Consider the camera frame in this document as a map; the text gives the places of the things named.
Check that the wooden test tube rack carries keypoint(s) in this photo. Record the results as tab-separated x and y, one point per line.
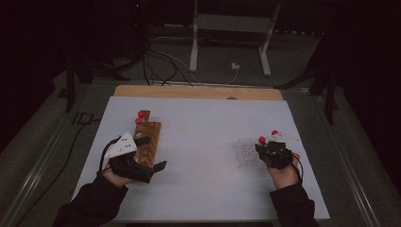
153	132

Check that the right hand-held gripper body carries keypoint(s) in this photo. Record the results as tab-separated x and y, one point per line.
279	156

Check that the red-capped clear tube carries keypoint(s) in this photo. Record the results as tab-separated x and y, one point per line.
141	113
138	121
262	139
275	132

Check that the person's right hand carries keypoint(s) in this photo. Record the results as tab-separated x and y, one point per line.
285	178

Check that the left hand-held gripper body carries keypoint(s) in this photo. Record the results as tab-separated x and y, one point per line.
123	146

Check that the black floor bracket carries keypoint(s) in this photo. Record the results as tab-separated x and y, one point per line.
82	118

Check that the grey metal stand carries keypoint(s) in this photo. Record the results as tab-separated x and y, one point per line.
233	23

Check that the white plug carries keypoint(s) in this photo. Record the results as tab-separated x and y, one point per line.
235	66

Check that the clear plastic tube rack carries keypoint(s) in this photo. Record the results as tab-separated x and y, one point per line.
247	154

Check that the white table mat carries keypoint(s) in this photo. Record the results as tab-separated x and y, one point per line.
201	142

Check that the person's left hand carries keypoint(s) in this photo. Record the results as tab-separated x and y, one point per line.
116	179

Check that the black metal stand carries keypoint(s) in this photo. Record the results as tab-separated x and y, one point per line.
70	88
329	94

